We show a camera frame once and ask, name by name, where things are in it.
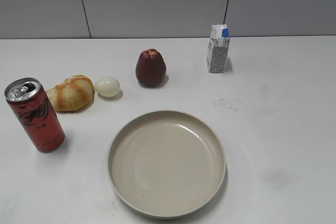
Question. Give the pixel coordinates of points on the red cola can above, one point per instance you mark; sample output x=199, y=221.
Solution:
x=28, y=100

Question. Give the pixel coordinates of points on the beige round plate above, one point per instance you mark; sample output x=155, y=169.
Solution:
x=166, y=164

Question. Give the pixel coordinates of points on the dark red wax apple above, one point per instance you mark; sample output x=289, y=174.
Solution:
x=150, y=68

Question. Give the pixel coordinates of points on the white egg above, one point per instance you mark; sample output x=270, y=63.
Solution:
x=107, y=86

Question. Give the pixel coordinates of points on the small white milk carton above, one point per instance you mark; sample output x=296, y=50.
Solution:
x=218, y=47

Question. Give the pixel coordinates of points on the striped bread roll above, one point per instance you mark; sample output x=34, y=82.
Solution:
x=73, y=94

